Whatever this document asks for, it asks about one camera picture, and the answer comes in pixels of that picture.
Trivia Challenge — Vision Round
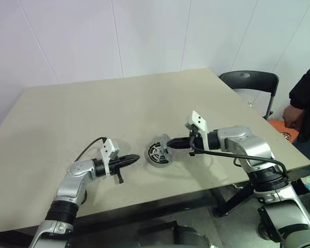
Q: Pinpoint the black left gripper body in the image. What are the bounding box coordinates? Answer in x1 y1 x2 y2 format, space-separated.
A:
108 156 125 185

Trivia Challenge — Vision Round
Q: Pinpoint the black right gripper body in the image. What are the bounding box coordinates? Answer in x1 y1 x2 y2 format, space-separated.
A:
187 126 204 158

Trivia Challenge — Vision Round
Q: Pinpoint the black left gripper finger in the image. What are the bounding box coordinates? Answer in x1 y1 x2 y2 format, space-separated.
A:
119 158 140 167
119 154 141 162

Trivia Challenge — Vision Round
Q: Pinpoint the grey round motor cover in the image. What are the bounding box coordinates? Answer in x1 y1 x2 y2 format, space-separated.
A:
159 133 176 162

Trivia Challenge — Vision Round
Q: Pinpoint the black-white patterned round lid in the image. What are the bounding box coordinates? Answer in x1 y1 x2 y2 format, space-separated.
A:
146 141 170 165

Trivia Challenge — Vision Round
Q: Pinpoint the person's bare hand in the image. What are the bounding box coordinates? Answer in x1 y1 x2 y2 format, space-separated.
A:
283 104 304 129

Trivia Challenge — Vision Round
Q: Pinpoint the round silver black device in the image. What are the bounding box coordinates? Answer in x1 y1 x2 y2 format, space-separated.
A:
144 144 175 169

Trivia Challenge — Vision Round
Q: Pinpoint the black folding chair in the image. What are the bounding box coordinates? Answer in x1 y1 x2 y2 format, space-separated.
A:
219 71 280 121

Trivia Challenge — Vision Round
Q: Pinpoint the orange object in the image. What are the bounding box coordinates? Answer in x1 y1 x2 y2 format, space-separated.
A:
267 119 300 142

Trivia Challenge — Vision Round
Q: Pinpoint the dark rounded shape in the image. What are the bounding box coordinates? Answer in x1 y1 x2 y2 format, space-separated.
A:
173 224 210 248

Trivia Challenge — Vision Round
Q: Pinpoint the grey robot torso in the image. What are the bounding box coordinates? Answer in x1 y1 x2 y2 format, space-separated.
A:
280 223 310 248

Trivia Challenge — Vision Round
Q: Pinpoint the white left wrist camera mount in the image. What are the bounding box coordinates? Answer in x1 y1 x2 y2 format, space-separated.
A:
100 138 120 177

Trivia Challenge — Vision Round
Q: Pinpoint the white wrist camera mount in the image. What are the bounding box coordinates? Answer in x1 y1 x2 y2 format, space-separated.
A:
185 110 209 150
100 138 120 177

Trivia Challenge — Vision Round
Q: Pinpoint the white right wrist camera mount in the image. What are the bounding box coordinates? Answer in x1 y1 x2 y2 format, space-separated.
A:
185 110 209 150

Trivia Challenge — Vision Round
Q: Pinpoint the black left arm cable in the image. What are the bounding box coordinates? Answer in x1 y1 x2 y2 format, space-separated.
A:
74 136 108 162

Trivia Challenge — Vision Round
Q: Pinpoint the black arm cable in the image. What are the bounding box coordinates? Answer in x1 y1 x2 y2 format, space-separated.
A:
74 136 108 162
189 129 290 187

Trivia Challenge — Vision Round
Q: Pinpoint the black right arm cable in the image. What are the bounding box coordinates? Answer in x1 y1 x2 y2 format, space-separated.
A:
189 129 290 187

